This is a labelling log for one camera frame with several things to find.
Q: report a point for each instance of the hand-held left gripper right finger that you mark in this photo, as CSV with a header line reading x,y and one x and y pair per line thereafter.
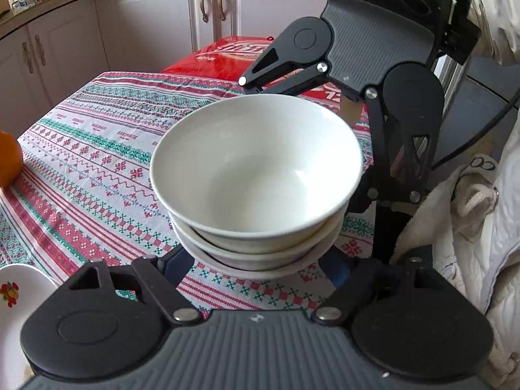
x,y
337,272

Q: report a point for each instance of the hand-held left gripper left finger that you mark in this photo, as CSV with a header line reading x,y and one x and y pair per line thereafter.
x,y
176,266

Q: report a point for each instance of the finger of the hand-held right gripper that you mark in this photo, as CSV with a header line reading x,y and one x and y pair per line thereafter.
x,y
394,195
260,75

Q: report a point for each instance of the white fruit-print plate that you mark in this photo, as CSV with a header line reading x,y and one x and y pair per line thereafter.
x,y
12,325

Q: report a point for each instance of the red plastic package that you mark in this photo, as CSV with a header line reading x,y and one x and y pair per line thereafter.
x,y
211,59

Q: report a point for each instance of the white fleece jacket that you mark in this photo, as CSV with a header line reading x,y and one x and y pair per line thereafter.
x,y
467,252

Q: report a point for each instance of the patterned tablecloth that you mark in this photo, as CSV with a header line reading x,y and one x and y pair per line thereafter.
x,y
81,150

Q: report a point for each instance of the bumpy orange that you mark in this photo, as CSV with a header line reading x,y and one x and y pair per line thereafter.
x,y
8,158

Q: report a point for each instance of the blue and white packet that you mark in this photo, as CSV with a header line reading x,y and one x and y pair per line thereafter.
x,y
22,5

